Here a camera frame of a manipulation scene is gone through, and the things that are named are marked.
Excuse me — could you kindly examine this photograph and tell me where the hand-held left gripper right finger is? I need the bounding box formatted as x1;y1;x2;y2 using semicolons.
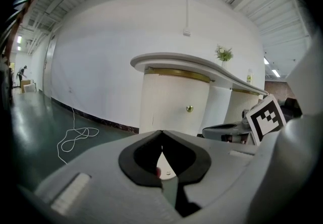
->
161;130;211;218

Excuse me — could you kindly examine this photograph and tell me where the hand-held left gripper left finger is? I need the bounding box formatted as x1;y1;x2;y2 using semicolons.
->
118;130;163;189

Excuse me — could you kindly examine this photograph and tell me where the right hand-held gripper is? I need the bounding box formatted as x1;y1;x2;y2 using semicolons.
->
201;94;287;147

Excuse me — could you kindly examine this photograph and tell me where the white drawer with gold knob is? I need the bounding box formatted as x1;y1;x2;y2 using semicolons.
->
139;66;210;137

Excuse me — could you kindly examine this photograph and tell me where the black sofa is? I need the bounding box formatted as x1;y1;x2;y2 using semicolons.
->
277;97;303;119

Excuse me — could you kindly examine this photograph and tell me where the white flower bouquet in vase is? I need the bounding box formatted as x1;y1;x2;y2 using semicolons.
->
214;44;234;70

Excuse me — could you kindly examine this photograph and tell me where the white curved vanity table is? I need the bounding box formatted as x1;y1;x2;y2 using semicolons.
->
130;52;270;137

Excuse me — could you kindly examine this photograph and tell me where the grey door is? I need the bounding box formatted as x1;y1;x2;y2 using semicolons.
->
42;33;58;93

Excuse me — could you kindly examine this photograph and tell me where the white cable on floor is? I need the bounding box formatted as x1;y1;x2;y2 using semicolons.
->
57;106;100;165

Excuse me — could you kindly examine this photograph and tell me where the white cable on wall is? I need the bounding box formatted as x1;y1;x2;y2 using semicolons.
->
185;0;190;30

